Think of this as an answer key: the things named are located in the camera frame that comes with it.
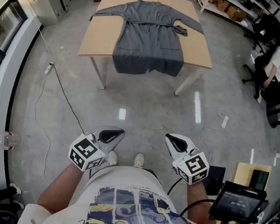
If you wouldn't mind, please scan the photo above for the large cardboard box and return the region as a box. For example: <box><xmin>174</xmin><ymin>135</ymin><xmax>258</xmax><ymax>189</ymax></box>
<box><xmin>226</xmin><ymin>5</ymin><xmax>247</xmax><ymax>23</ymax></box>

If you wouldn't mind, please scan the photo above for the thin white cable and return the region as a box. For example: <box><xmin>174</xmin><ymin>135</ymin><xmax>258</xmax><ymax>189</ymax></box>
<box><xmin>196</xmin><ymin>105</ymin><xmax>247</xmax><ymax>167</ymax></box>
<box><xmin>18</xmin><ymin>24</ymin><xmax>70</xmax><ymax>187</ymax></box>

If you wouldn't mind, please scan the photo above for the small wooden side table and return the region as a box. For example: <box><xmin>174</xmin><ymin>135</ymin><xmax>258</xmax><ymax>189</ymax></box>
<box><xmin>232</xmin><ymin>161</ymin><xmax>272</xmax><ymax>191</ymax></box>

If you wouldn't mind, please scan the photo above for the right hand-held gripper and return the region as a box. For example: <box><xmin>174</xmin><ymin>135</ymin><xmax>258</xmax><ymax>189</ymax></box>
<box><xmin>159</xmin><ymin>132</ymin><xmax>214</xmax><ymax>188</ymax></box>

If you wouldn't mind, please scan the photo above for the grey robe with belt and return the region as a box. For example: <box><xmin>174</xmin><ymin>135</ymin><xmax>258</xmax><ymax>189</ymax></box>
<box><xmin>83</xmin><ymin>0</ymin><xmax>209</xmax><ymax>84</ymax></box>

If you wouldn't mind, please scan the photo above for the black flat device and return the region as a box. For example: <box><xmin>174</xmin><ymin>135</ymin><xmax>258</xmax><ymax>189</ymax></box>
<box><xmin>249</xmin><ymin>169</ymin><xmax>270</xmax><ymax>191</ymax></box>

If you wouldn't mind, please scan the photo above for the clear plastic bottle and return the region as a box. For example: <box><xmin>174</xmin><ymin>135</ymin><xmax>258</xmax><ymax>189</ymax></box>
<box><xmin>0</xmin><ymin>131</ymin><xmax>23</xmax><ymax>152</ymax></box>

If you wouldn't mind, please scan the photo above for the white table leg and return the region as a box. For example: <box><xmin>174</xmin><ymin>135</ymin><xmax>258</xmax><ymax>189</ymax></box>
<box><xmin>86</xmin><ymin>56</ymin><xmax>110</xmax><ymax>91</ymax></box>
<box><xmin>174</xmin><ymin>64</ymin><xmax>207</xmax><ymax>100</ymax></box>

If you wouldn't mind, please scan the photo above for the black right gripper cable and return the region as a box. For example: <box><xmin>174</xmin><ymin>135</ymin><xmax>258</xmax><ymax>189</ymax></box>
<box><xmin>167</xmin><ymin>176</ymin><xmax>185</xmax><ymax>198</ymax></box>

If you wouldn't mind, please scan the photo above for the person's white printed t-shirt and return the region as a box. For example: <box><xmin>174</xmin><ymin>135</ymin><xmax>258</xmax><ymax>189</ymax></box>
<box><xmin>16</xmin><ymin>153</ymin><xmax>229</xmax><ymax>224</ymax></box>

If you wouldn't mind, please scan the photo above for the small cardboard box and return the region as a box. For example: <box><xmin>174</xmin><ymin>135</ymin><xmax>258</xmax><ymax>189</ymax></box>
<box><xmin>215</xmin><ymin>0</ymin><xmax>230</xmax><ymax>13</ymax></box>

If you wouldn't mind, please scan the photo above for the person's left forearm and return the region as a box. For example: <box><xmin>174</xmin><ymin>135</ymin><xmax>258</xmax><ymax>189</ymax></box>
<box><xmin>36</xmin><ymin>159</ymin><xmax>91</xmax><ymax>219</ymax></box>

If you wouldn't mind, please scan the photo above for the person's right shoe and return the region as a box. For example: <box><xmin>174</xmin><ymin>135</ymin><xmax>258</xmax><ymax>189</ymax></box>
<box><xmin>133</xmin><ymin>152</ymin><xmax>146</xmax><ymax>170</ymax></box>

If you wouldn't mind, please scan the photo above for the white metal shelf rack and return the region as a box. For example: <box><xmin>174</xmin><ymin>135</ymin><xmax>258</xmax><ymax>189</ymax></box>
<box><xmin>193</xmin><ymin>0</ymin><xmax>273</xmax><ymax>31</ymax></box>

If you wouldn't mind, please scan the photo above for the white power strip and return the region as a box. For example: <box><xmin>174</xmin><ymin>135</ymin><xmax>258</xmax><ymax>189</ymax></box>
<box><xmin>44</xmin><ymin>61</ymin><xmax>54</xmax><ymax>75</ymax></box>
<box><xmin>220</xmin><ymin>115</ymin><xmax>229</xmax><ymax>129</ymax></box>

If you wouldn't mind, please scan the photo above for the person's shoe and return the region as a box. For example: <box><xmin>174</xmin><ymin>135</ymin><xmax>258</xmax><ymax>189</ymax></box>
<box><xmin>133</xmin><ymin>152</ymin><xmax>146</xmax><ymax>170</ymax></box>
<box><xmin>107</xmin><ymin>150</ymin><xmax>120</xmax><ymax>167</ymax></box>

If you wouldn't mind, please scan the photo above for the black floor cable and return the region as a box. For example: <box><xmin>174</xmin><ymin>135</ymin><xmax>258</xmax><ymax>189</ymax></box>
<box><xmin>43</xmin><ymin>64</ymin><xmax>95</xmax><ymax>136</ymax></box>

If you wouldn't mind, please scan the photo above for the black office chair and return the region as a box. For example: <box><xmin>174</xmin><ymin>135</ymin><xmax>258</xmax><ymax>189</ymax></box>
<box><xmin>239</xmin><ymin>50</ymin><xmax>280</xmax><ymax>101</ymax></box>
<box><xmin>242</xmin><ymin>11</ymin><xmax>280</xmax><ymax>55</ymax></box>

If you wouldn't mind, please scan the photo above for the person's left shoe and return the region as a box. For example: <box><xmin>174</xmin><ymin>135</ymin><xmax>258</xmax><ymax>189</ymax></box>
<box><xmin>107</xmin><ymin>150</ymin><xmax>120</xmax><ymax>167</ymax></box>

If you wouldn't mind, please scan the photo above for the black monitor cable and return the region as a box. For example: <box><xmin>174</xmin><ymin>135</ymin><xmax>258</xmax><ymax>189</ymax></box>
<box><xmin>179</xmin><ymin>195</ymin><xmax>217</xmax><ymax>220</ymax></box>

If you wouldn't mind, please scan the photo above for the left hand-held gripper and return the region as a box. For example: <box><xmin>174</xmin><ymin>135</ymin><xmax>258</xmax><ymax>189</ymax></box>
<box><xmin>66</xmin><ymin>121</ymin><xmax>126</xmax><ymax>177</ymax></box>

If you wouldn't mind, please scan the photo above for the person's right forearm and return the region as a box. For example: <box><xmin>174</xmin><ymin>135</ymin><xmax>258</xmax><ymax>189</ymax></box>
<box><xmin>181</xmin><ymin>182</ymin><xmax>222</xmax><ymax>224</ymax></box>

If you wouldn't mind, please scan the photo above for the black monitor screen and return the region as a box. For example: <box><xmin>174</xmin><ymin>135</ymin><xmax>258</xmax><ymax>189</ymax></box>
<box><xmin>207</xmin><ymin>179</ymin><xmax>271</xmax><ymax>224</ymax></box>

